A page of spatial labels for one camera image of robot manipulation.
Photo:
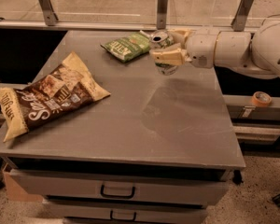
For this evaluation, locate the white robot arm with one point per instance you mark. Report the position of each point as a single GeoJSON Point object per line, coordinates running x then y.
{"type": "Point", "coordinates": [249, 54]}

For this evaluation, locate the grey drawer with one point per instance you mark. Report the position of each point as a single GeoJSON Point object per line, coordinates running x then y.
{"type": "Point", "coordinates": [120, 188]}
{"type": "Point", "coordinates": [126, 212]}

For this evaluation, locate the upper grey drawer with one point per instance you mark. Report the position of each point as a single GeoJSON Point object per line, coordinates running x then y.
{"type": "Point", "coordinates": [120, 188]}

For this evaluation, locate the metal railing bracket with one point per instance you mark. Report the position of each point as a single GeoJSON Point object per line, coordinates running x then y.
{"type": "Point", "coordinates": [49, 15]}
{"type": "Point", "coordinates": [240, 18]}
{"type": "Point", "coordinates": [162, 6]}

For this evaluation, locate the brown yellow chips bag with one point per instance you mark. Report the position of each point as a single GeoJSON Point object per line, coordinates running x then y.
{"type": "Point", "coordinates": [67, 88]}

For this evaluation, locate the left metal railing bracket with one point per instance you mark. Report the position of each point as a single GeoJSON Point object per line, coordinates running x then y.
{"type": "Point", "coordinates": [49, 15]}

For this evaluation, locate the middle metal railing bracket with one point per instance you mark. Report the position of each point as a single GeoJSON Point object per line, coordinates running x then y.
{"type": "Point", "coordinates": [162, 6]}

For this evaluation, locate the green chips bag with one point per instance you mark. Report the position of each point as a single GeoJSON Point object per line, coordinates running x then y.
{"type": "Point", "coordinates": [129, 47]}

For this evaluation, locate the right metal railing bracket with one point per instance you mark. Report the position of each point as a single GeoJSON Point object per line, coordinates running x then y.
{"type": "Point", "coordinates": [240, 18]}

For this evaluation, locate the orange tape roll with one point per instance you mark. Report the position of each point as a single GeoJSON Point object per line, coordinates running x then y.
{"type": "Point", "coordinates": [261, 99]}

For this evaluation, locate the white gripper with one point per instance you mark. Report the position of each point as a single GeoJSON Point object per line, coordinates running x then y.
{"type": "Point", "coordinates": [202, 47]}

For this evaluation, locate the lower grey drawer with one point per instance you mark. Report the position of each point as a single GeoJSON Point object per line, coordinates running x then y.
{"type": "Point", "coordinates": [126, 212]}

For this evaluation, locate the silver green 7up can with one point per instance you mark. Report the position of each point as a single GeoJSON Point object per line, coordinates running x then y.
{"type": "Point", "coordinates": [158, 41]}

